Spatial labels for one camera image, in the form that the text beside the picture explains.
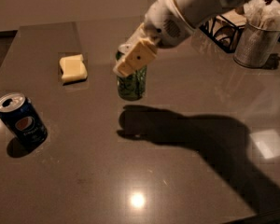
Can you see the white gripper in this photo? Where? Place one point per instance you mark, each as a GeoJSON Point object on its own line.
{"type": "Point", "coordinates": [162, 20]}

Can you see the green soda can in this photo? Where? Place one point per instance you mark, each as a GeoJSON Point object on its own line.
{"type": "Point", "coordinates": [132, 87]}

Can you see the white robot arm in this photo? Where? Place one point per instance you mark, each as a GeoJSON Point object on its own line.
{"type": "Point", "coordinates": [198, 12]}

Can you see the yellow sponge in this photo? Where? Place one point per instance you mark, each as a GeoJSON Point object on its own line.
{"type": "Point", "coordinates": [73, 68]}

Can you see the blue Pepsi can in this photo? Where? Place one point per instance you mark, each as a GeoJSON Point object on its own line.
{"type": "Point", "coordinates": [21, 118]}

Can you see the metal mesh cup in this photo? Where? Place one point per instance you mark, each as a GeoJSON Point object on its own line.
{"type": "Point", "coordinates": [255, 46]}

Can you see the white packets in cup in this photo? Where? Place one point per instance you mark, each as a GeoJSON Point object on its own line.
{"type": "Point", "coordinates": [262, 15]}

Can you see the black wire napkin basket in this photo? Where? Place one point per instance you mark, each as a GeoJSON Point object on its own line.
{"type": "Point", "coordinates": [225, 30]}

